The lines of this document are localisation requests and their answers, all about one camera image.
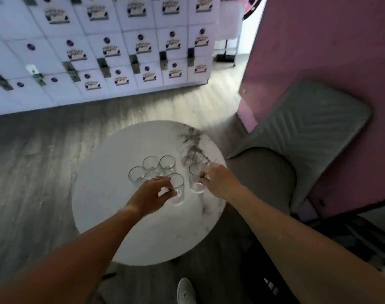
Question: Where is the person's left hand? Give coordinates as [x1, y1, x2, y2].
[126, 176, 178, 217]

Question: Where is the person's right hand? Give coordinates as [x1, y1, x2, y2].
[199, 163, 247, 202]

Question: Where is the clear drinking glass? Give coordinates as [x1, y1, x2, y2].
[159, 155, 176, 176]
[166, 173, 185, 205]
[188, 163, 209, 194]
[128, 166, 146, 186]
[143, 156, 160, 176]

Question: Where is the person's right forearm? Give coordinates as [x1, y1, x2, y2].
[234, 187, 385, 304]

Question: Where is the person's left forearm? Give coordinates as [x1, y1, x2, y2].
[0, 206, 146, 304]

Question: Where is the white shoe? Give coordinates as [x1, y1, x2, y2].
[177, 277, 197, 304]

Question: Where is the grey padded chair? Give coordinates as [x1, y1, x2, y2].
[226, 80, 372, 219]

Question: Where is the black striped trouser leg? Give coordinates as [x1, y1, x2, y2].
[240, 240, 302, 304]

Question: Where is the white draped stand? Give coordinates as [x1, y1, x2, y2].
[214, 0, 244, 67]

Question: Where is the white locker cabinet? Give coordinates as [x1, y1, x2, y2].
[0, 0, 222, 117]

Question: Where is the round pink black sign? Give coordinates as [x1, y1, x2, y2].
[242, 0, 266, 21]

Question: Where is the pink partition panel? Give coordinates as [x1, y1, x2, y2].
[236, 0, 385, 219]

